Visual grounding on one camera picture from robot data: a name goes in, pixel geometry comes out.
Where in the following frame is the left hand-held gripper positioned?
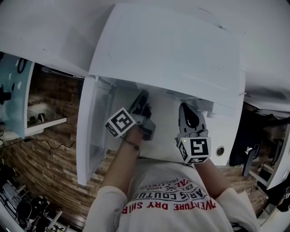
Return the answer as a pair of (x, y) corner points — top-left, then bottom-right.
(105, 90), (157, 141)

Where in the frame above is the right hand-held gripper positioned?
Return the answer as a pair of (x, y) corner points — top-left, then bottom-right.
(174, 103), (213, 164)

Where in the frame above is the white microwave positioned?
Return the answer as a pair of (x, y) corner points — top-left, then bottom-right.
(76, 3), (247, 187)

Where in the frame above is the person's left forearm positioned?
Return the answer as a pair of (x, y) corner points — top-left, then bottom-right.
(101, 137), (141, 193)

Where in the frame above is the person's right forearm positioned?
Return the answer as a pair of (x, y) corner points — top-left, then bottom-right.
(192, 157), (230, 198)

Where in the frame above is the person's left hand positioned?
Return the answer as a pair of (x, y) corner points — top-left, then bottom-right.
(128, 125), (143, 145)

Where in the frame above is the black office chair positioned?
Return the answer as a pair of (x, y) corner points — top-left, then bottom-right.
(228, 108), (285, 178)

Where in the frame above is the person's white printed shirt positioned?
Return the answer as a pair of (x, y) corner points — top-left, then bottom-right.
(82, 158), (261, 232)

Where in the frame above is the low white shelf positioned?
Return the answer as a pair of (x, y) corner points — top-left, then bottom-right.
(24, 115), (68, 137)

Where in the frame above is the white side desk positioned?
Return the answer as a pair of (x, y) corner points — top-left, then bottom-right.
(265, 123), (290, 191)

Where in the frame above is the long white table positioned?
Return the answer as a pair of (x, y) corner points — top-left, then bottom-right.
(0, 53), (36, 140)

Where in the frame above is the black tool on table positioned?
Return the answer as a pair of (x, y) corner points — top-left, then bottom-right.
(0, 87), (12, 105)

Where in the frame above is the white desk with cable hole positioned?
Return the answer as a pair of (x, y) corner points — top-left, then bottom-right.
(105, 92), (246, 168)

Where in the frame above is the thin wrist bracelet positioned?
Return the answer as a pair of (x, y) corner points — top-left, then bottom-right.
(124, 137), (140, 151)

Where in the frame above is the black floor cable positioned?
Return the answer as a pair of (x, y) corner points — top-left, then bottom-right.
(0, 137), (77, 150)

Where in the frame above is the black coiled cable ring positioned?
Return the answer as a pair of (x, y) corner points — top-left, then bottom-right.
(16, 57), (27, 74)

